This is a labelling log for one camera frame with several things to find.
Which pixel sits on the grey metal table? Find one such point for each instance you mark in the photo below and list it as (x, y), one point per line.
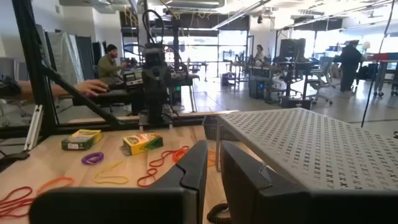
(311, 146)

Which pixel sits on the person's forearm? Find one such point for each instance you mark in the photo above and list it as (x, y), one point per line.
(46, 90)

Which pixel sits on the person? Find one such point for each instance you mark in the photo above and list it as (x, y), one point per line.
(349, 67)
(109, 67)
(259, 56)

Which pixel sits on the grey room divider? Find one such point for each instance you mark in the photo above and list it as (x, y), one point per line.
(63, 59)

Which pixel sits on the purple coil wristband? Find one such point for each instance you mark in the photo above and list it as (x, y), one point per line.
(84, 159)

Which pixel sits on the yellow green crayon box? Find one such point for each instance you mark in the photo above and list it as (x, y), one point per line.
(141, 143)
(82, 140)

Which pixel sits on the black plastic basket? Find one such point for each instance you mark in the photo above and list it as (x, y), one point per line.
(213, 129)

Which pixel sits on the grey office chair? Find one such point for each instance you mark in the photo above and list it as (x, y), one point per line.
(323, 81)

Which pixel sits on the orange coil wristband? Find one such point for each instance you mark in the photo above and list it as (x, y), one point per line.
(178, 154)

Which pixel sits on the long red rubber band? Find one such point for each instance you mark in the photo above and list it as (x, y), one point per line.
(164, 153)

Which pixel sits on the red topped table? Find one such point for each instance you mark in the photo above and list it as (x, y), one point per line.
(385, 57)

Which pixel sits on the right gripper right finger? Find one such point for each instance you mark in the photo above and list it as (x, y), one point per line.
(248, 193)

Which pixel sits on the yellow rubber band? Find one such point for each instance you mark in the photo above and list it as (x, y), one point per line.
(96, 179)

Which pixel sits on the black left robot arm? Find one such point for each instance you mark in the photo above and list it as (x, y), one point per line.
(155, 113)

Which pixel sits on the person's hand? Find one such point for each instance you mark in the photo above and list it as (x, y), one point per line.
(93, 87)

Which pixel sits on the black coil wristband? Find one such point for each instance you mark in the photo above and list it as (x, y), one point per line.
(217, 214)

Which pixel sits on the orange rubber band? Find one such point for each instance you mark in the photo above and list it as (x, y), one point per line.
(212, 158)
(59, 179)

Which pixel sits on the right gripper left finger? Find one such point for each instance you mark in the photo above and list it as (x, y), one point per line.
(183, 180)

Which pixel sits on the black computer tower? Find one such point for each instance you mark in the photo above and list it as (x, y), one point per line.
(258, 88)

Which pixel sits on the silver metal bracket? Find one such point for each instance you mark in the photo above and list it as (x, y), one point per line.
(33, 124)

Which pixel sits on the dark office monitor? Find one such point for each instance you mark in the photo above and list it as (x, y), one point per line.
(292, 48)

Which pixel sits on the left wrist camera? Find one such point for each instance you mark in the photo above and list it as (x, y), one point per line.
(154, 55)

